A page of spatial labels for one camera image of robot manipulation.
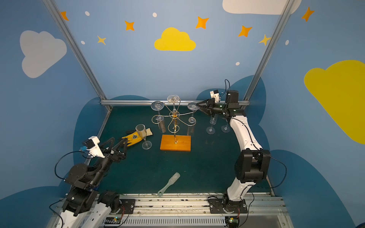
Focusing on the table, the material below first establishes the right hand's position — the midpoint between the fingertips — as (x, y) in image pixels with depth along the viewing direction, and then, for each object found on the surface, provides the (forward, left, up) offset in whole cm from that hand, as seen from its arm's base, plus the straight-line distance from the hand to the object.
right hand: (199, 105), depth 78 cm
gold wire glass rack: (-5, +19, 0) cm, 20 cm away
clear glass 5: (-3, +3, -11) cm, 11 cm away
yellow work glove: (-5, +43, -30) cm, 53 cm away
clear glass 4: (-3, +22, +1) cm, 22 cm away
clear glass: (+9, -23, -33) cm, 41 cm away
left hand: (-24, +36, +2) cm, 43 cm away
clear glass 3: (-10, +33, -13) cm, 37 cm away
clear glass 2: (+7, -12, -33) cm, 36 cm away
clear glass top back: (+4, +15, +1) cm, 15 cm away
